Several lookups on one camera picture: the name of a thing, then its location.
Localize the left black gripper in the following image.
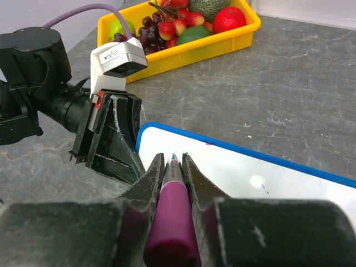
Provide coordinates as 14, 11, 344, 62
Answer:
69, 91, 145, 185

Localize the purple grape bunch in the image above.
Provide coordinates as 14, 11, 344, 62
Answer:
114, 12, 166, 55

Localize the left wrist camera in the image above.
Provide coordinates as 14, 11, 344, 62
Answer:
90, 37, 148, 95

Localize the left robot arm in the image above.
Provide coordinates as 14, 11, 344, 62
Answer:
1, 27, 145, 184

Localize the green melon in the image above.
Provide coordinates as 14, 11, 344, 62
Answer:
187, 0, 231, 22

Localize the yellow plastic tray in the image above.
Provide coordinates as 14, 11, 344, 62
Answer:
97, 1, 261, 83

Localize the red fruit cluster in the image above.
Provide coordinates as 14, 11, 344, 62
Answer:
149, 1, 212, 49

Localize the dark green lime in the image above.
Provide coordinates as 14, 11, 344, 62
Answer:
176, 26, 211, 46

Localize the red apple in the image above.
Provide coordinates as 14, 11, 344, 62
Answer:
212, 6, 247, 34

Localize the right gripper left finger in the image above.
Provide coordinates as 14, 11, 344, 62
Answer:
1, 154, 165, 266

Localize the white marker pen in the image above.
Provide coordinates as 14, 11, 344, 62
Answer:
161, 153, 185, 190

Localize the pink marker cap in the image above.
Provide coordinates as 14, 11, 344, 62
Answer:
144, 181, 201, 266

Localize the light green apple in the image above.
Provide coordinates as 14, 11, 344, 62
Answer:
109, 19, 136, 42

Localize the blue framed whiteboard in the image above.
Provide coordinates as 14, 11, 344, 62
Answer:
136, 122, 355, 224

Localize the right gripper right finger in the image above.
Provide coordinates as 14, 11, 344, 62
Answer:
182, 154, 355, 266

